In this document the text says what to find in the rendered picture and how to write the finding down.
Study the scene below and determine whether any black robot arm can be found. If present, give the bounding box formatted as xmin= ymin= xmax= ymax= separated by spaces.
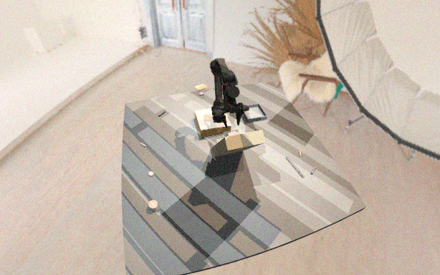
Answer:
xmin=210 ymin=58 xmax=243 ymax=122

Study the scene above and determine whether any small grey cylinder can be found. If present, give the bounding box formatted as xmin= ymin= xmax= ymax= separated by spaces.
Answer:
xmin=149 ymin=200 xmax=159 ymax=212

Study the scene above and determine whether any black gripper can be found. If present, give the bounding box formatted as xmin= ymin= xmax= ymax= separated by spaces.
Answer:
xmin=212 ymin=97 xmax=249 ymax=128

